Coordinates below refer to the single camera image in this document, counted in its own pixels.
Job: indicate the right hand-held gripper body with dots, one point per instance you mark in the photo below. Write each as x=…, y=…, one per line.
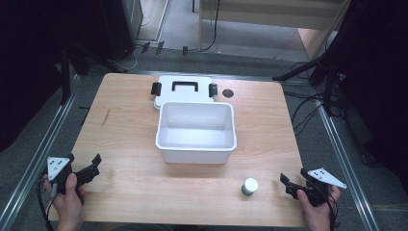
x=316, y=187

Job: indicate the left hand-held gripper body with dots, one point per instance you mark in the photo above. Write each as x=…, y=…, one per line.
x=63, y=174

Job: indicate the person's right hand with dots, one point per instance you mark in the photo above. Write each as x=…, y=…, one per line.
x=316, y=213

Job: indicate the person's left hand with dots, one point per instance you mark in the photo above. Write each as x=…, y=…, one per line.
x=69, y=202

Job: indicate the small green jar white cap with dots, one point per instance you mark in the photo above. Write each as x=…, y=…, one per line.
x=249, y=187

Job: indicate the black stand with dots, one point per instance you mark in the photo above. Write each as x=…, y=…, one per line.
x=65, y=77
x=327, y=80

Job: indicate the white plastic storage box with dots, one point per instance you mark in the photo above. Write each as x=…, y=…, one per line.
x=195, y=131

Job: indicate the dark round table grommet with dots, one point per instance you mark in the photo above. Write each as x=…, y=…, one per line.
x=228, y=93

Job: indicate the dark cabinet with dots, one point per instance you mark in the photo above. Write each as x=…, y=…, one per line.
x=125, y=29

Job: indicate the light wooden furniture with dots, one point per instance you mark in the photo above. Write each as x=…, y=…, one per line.
x=266, y=16

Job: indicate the aluminium floor rail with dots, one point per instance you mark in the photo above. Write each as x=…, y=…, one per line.
x=349, y=173
x=32, y=166

